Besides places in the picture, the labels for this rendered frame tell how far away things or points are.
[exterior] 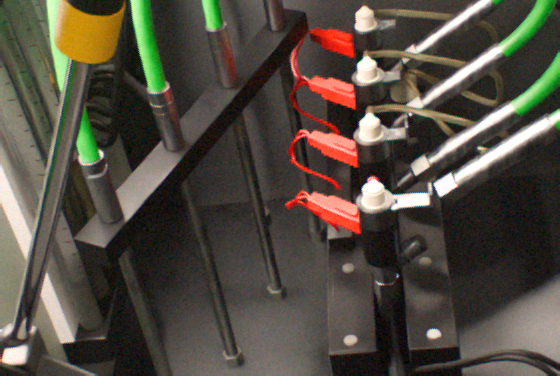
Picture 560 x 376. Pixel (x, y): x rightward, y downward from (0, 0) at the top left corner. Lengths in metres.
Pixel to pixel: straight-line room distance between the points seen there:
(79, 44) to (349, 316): 0.57
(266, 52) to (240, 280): 0.28
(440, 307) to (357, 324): 0.07
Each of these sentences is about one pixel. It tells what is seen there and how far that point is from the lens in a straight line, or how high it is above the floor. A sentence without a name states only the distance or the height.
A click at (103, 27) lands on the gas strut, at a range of 0.34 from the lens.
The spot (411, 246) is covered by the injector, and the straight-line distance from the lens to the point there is 0.84.
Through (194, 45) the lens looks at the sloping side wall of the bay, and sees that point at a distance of 1.11.
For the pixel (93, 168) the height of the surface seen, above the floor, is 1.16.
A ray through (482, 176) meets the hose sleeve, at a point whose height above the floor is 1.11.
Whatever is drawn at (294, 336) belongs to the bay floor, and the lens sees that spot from 1.08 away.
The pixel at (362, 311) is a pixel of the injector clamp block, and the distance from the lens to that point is 0.89.
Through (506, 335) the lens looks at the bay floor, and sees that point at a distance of 1.06.
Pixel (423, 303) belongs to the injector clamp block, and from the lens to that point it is 0.89.
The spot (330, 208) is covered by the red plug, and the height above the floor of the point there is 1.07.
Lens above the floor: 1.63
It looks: 39 degrees down
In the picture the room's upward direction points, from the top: 12 degrees counter-clockwise
